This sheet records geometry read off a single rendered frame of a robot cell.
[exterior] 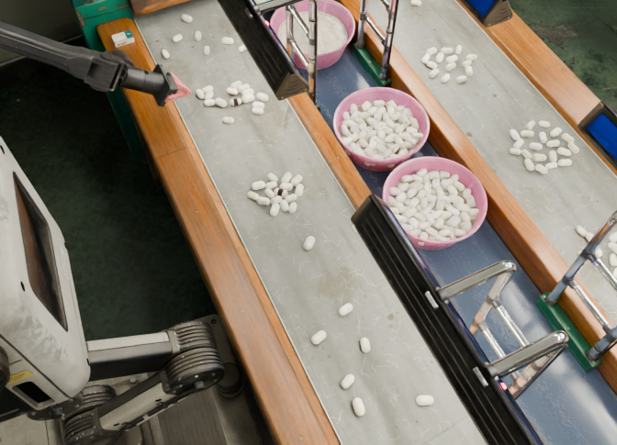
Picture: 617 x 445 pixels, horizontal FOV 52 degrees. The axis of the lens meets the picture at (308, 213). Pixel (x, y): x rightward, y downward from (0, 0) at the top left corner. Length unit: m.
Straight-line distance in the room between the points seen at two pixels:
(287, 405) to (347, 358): 0.17
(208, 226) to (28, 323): 0.82
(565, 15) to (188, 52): 2.09
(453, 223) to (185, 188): 0.69
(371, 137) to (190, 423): 0.90
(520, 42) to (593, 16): 1.49
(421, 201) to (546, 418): 0.59
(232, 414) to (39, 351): 0.88
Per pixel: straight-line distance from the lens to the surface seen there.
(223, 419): 1.70
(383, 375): 1.45
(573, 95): 1.99
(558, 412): 1.59
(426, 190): 1.70
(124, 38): 2.06
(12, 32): 1.58
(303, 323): 1.48
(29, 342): 0.87
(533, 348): 1.12
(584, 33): 3.45
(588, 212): 1.78
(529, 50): 2.08
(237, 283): 1.51
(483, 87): 1.97
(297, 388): 1.41
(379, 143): 1.77
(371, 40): 2.02
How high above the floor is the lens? 2.11
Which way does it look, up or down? 58 degrees down
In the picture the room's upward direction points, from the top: straight up
